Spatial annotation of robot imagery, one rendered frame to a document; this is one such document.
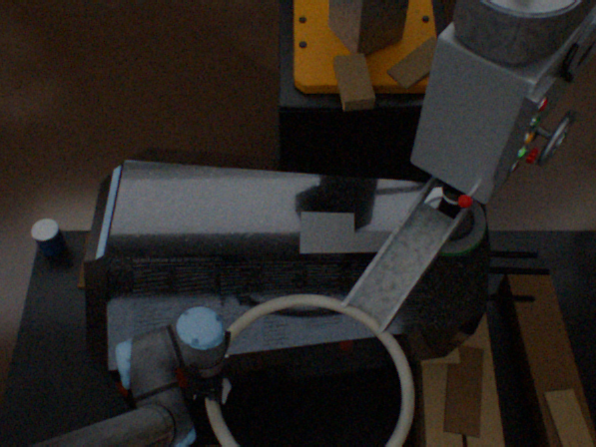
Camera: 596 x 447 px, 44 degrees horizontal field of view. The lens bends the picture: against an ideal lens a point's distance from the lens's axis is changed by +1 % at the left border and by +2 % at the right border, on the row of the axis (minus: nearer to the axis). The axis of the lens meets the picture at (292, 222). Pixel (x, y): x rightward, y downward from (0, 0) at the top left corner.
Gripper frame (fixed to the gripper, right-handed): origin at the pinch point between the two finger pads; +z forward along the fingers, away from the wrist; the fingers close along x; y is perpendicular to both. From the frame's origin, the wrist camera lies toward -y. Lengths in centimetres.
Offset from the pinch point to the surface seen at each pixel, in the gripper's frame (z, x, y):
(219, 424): -8.8, 4.2, 12.1
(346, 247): 3, 28, -46
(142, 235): 4, -30, -42
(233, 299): 13.2, -2.0, -30.7
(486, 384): 60, 79, -38
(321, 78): 4, 13, -113
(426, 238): -12, 48, -43
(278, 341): 22.3, 11.8, -24.2
